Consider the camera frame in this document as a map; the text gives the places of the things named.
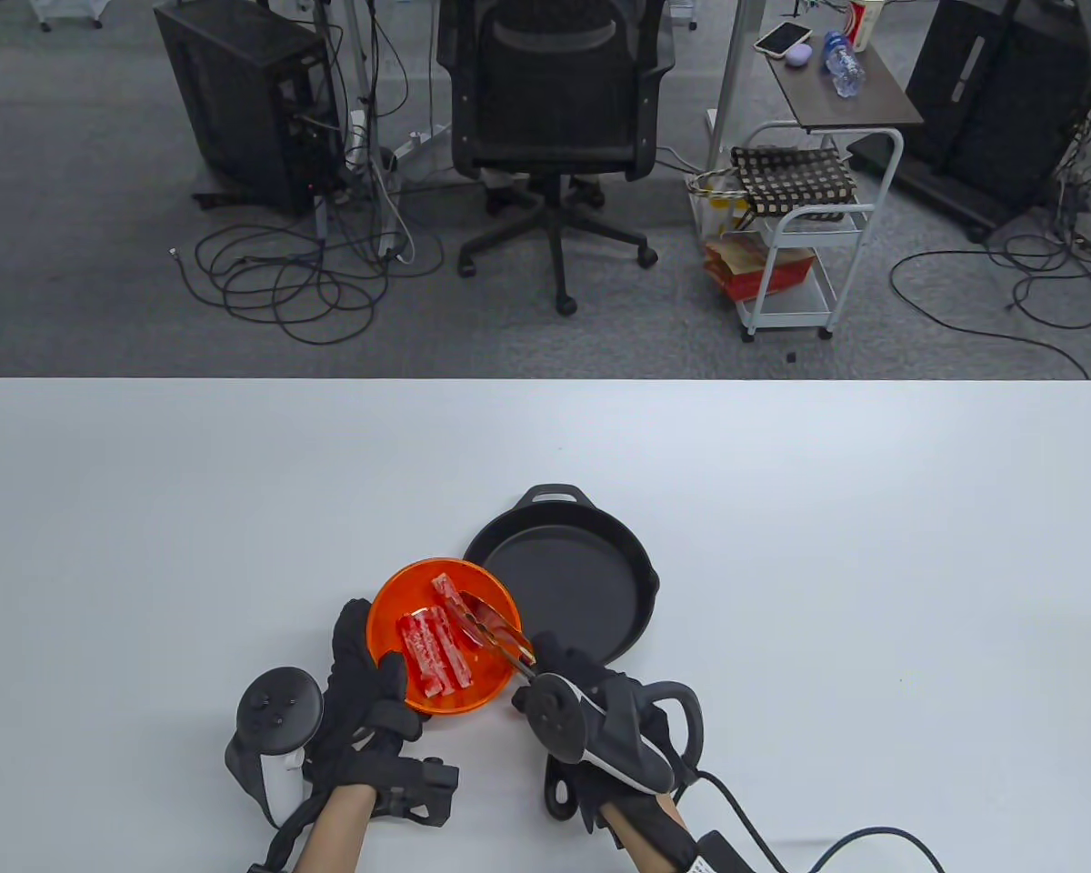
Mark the person's left hand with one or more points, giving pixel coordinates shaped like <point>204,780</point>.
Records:
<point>350,723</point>

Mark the person's right hand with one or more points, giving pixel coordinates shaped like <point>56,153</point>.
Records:
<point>564,657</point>

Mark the red steel kitchen tongs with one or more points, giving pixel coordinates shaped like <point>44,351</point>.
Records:
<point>500,641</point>

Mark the grey hand controller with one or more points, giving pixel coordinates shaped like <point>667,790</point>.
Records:
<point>623,741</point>
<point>277,709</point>

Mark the orange plastic bowl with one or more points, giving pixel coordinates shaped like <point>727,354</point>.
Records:
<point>400,591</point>

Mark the person's left forearm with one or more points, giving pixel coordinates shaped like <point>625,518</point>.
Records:
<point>336,832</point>

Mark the black cast iron skillet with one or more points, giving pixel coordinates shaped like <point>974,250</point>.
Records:
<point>573,582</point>

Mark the black right wrist sensor box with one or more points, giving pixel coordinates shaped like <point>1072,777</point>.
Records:
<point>718,859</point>

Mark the red paper box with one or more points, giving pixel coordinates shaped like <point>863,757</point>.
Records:
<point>764,271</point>

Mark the yellow plastic bag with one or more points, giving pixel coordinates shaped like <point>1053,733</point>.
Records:
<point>716,205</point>

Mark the black white checkered bag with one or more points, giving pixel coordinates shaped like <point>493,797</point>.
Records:
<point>791,177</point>

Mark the white desk foot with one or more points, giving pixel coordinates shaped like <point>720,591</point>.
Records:
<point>423,141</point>

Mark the black mesh office chair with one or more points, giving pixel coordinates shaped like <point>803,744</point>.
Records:
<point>555,100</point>

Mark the white power strip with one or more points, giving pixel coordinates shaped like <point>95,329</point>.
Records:
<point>356,136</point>

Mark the white cart with brown top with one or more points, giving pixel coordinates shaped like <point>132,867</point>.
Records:
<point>877,107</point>

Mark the black computer tower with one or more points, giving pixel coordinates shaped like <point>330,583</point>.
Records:
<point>236,100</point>

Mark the purple earbuds case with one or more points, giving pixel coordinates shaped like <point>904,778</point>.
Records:
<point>798,55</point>

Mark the clear plastic water bottle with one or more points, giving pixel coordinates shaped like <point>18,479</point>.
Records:
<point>844,65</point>

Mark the white smartphone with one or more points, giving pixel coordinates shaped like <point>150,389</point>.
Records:
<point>782,38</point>

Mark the red white paper cup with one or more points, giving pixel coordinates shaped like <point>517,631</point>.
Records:
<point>865,23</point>

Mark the white metal frame pole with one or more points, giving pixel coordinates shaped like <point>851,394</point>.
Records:
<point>356,55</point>
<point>735,82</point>

